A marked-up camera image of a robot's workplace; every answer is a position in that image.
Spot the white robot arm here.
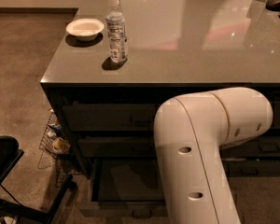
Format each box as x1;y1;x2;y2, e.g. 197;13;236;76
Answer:
154;88;273;224

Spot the clear plastic water bottle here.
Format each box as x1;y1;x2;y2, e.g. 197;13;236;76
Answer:
105;0;128;63

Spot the dark grey drawer cabinet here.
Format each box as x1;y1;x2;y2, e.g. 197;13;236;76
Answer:
41;0;280;174

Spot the wire basket with clutter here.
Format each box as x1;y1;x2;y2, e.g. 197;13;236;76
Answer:
37;110;70;188

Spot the white paper bowl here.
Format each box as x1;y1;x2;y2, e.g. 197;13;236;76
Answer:
66;19;105;42

